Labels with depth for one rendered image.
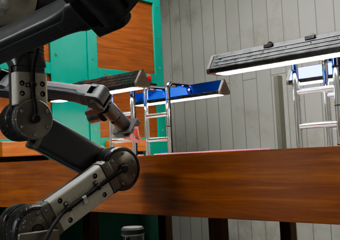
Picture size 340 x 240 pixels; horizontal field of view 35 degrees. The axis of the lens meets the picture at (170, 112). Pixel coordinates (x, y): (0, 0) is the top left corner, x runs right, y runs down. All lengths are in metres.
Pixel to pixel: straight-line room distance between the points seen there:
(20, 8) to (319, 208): 0.86
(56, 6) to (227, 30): 3.46
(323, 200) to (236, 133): 2.90
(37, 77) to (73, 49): 1.56
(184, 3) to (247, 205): 3.47
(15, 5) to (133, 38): 2.03
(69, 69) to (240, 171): 1.66
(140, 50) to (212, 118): 1.28
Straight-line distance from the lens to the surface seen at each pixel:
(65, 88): 1.96
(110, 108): 1.92
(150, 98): 2.87
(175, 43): 4.81
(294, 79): 1.94
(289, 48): 1.76
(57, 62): 2.89
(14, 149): 2.62
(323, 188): 1.36
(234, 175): 1.48
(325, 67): 2.16
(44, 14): 0.96
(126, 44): 3.27
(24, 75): 1.42
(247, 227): 4.22
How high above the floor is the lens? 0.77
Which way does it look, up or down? 4 degrees up
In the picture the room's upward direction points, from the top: 3 degrees counter-clockwise
